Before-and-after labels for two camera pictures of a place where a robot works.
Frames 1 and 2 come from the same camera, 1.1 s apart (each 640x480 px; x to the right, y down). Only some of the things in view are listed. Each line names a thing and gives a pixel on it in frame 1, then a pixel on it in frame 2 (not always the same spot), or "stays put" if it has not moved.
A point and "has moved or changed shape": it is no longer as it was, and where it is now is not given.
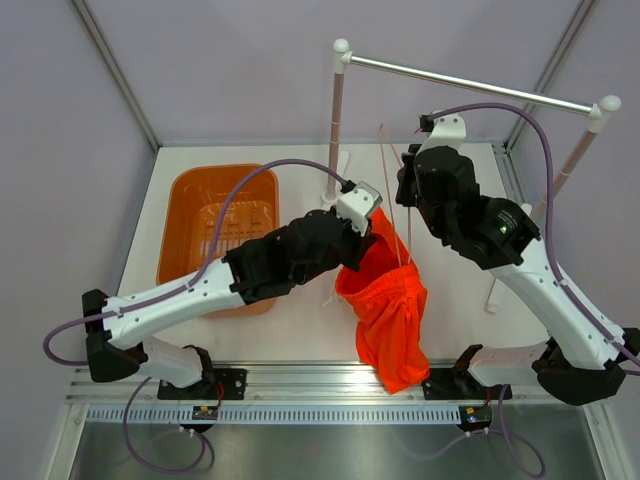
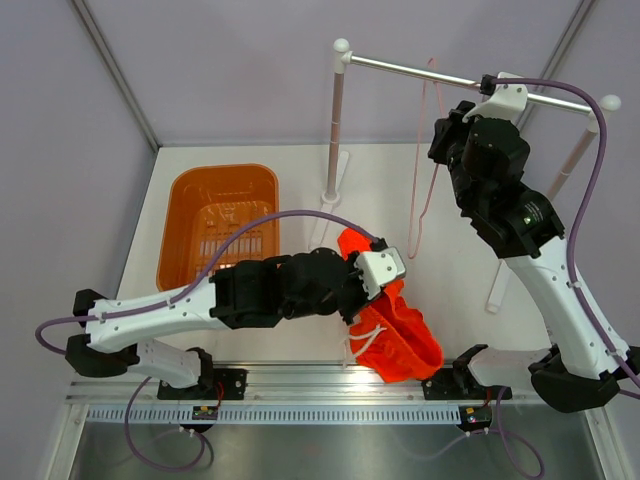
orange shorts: x=386 y=297 has moved or changed shape
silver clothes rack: x=596 y=112 stays put
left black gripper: x=359 y=244 -> x=362 y=296
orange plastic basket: x=190 y=201 stays put
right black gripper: x=405 y=175 -> x=447 y=129
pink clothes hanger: x=389 y=194 -> x=437 y=83
